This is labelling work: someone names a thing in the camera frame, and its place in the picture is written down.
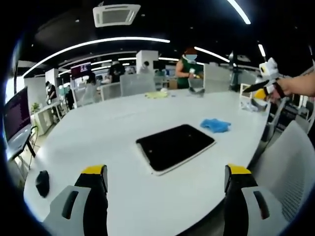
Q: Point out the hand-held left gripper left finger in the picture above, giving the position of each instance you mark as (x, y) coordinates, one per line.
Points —
(81, 204)

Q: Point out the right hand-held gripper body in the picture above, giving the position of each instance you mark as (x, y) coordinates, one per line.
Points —
(269, 70)

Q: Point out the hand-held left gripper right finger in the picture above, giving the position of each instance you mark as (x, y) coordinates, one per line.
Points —
(248, 204)

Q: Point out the blue cleaning cloth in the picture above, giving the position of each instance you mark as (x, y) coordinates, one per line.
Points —
(214, 125)

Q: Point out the black mirror with white frame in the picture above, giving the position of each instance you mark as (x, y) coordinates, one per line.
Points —
(176, 147)

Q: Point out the yellow cloth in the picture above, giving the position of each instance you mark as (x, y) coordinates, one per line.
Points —
(156, 95)

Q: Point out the person's right hand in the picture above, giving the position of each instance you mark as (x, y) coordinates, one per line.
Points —
(292, 84)

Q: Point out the white framed box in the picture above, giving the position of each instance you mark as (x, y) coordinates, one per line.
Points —
(246, 91)

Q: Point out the white crumpled items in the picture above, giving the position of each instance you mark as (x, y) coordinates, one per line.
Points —
(253, 106)

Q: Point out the small ceiling light strip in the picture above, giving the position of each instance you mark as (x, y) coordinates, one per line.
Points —
(262, 50)

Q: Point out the dark tripod stand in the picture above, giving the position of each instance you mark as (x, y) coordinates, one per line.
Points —
(236, 71)

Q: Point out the grey mesh chair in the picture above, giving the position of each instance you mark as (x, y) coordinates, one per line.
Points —
(216, 77)
(110, 91)
(137, 84)

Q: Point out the black computer mouse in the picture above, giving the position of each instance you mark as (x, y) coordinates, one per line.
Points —
(42, 184)

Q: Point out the white mesh office chair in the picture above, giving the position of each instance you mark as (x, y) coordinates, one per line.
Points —
(288, 172)

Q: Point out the short ceiling light strip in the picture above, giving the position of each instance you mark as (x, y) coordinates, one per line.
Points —
(240, 11)

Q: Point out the white side desk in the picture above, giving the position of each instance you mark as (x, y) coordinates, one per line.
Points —
(46, 118)

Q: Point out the green potted plant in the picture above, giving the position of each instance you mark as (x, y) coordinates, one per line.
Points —
(35, 107)

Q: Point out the dark computer monitor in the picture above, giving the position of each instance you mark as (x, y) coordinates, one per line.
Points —
(17, 118)

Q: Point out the white ceiling air conditioner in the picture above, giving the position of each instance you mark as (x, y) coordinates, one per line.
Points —
(116, 15)

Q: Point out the long curved ceiling light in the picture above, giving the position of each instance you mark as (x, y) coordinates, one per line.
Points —
(81, 45)

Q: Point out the purple wall screen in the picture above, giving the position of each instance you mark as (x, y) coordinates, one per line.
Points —
(80, 68)

